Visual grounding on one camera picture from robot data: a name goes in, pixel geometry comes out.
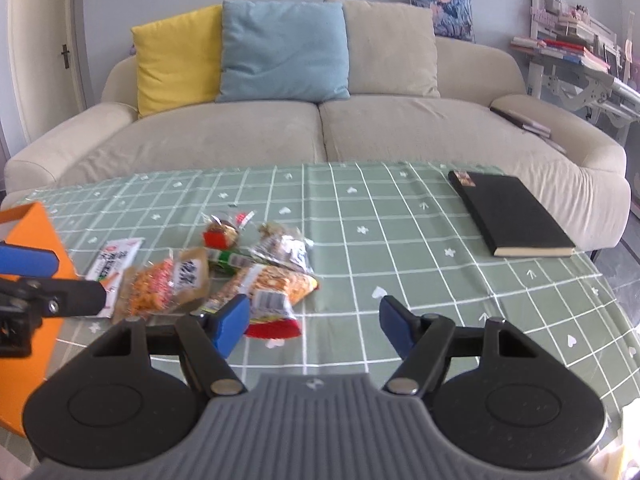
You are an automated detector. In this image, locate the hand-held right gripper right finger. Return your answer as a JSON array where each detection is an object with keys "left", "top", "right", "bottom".
[{"left": 379, "top": 296, "right": 538, "bottom": 395}]

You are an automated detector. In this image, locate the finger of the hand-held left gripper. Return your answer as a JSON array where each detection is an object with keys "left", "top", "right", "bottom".
[
  {"left": 0, "top": 277, "right": 107, "bottom": 318},
  {"left": 0, "top": 241, "right": 59, "bottom": 279}
]

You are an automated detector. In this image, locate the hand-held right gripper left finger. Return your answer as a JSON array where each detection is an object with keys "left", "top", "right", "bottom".
[{"left": 92, "top": 294, "right": 250, "bottom": 396}]

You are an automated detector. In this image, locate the white stick snack packet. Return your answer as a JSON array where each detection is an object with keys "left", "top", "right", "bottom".
[{"left": 85, "top": 237, "right": 146, "bottom": 318}]

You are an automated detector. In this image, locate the orange peanut packet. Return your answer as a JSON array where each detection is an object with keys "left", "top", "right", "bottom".
[{"left": 205, "top": 265, "right": 321, "bottom": 338}]

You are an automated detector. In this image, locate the orange cardboard box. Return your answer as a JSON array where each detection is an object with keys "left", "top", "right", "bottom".
[{"left": 0, "top": 202, "right": 81, "bottom": 436}]

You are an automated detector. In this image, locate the green snack packet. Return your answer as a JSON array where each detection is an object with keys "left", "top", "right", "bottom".
[{"left": 207, "top": 249, "right": 261, "bottom": 274}]

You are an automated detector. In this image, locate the orange crumb packet brown label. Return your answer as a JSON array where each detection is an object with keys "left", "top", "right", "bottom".
[{"left": 112, "top": 247, "right": 211, "bottom": 323}]

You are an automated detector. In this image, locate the small clear red-topped packet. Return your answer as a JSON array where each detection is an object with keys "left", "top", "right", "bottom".
[{"left": 202, "top": 210, "right": 257, "bottom": 251}]

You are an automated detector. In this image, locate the clear packet of brown snacks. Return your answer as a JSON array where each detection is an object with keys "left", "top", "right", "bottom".
[{"left": 250, "top": 222, "right": 315, "bottom": 275}]

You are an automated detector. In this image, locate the green checked tablecloth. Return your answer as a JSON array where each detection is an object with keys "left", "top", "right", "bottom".
[{"left": 0, "top": 160, "right": 640, "bottom": 461}]

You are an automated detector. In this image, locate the black notebook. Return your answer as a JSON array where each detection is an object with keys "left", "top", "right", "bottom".
[{"left": 447, "top": 170, "right": 577, "bottom": 258}]

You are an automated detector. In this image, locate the beige sofa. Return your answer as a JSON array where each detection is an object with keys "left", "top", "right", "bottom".
[{"left": 2, "top": 0, "right": 632, "bottom": 251}]

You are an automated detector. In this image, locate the white door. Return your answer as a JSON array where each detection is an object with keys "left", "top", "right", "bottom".
[{"left": 7, "top": 0, "right": 93, "bottom": 116}]

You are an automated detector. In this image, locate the yellow pillow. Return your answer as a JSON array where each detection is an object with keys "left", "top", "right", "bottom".
[{"left": 131, "top": 5, "right": 223, "bottom": 118}]

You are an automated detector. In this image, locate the beige pillow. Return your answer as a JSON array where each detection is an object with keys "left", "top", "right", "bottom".
[{"left": 324, "top": 0, "right": 442, "bottom": 98}]

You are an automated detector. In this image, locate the light blue pillow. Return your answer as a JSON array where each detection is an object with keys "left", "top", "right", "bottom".
[{"left": 216, "top": 0, "right": 351, "bottom": 103}]

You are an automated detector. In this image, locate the printed figure pillow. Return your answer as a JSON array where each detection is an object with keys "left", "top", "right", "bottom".
[{"left": 404, "top": 0, "right": 476, "bottom": 42}]

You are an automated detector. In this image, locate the white desk with books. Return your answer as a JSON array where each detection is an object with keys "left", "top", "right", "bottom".
[{"left": 510, "top": 0, "right": 640, "bottom": 126}]

